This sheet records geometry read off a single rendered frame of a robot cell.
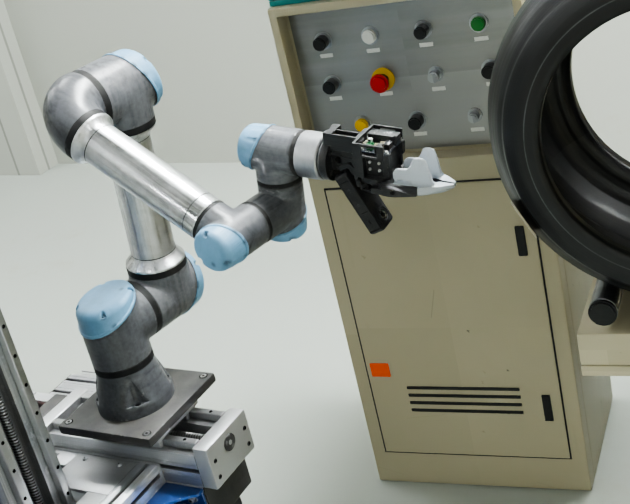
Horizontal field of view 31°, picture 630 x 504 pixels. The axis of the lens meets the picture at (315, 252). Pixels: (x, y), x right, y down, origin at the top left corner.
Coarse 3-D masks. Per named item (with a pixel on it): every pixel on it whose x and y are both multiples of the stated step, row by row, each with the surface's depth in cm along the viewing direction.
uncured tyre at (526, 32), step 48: (528, 0) 164; (576, 0) 156; (624, 0) 153; (528, 48) 162; (528, 96) 164; (576, 96) 194; (528, 144) 168; (576, 144) 195; (528, 192) 172; (576, 192) 194; (624, 192) 196; (576, 240) 173; (624, 240) 189; (624, 288) 178
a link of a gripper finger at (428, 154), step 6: (426, 150) 173; (432, 150) 172; (420, 156) 174; (426, 156) 173; (432, 156) 173; (408, 162) 175; (432, 162) 173; (438, 162) 173; (432, 168) 173; (438, 168) 173; (432, 174) 174; (438, 174) 173; (444, 174) 174; (438, 180) 173; (444, 180) 172; (450, 180) 172
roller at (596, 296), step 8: (600, 280) 182; (600, 288) 180; (608, 288) 179; (616, 288) 180; (592, 296) 180; (600, 296) 178; (608, 296) 177; (616, 296) 178; (592, 304) 177; (600, 304) 176; (608, 304) 176; (616, 304) 177; (592, 312) 177; (600, 312) 177; (608, 312) 176; (616, 312) 176; (592, 320) 178; (600, 320) 178; (608, 320) 177
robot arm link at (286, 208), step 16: (272, 192) 185; (288, 192) 185; (272, 208) 183; (288, 208) 185; (304, 208) 189; (272, 224) 183; (288, 224) 187; (304, 224) 190; (272, 240) 190; (288, 240) 189
